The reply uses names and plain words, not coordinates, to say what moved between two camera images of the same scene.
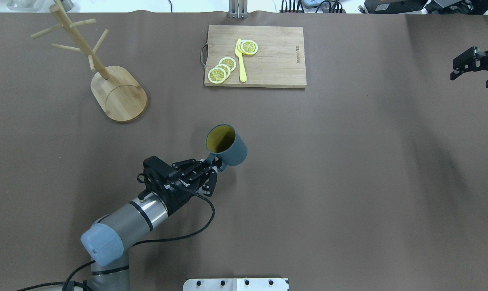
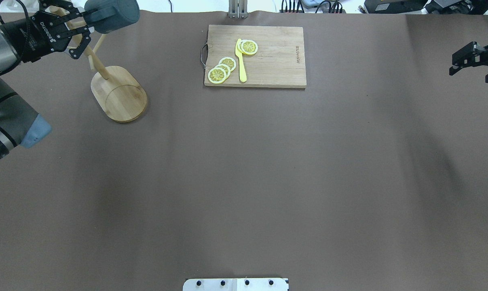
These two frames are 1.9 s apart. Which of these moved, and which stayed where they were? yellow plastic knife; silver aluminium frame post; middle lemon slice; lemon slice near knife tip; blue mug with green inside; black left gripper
Moved: blue mug with green inside; black left gripper
Stayed: silver aluminium frame post; lemon slice near knife tip; yellow plastic knife; middle lemon slice
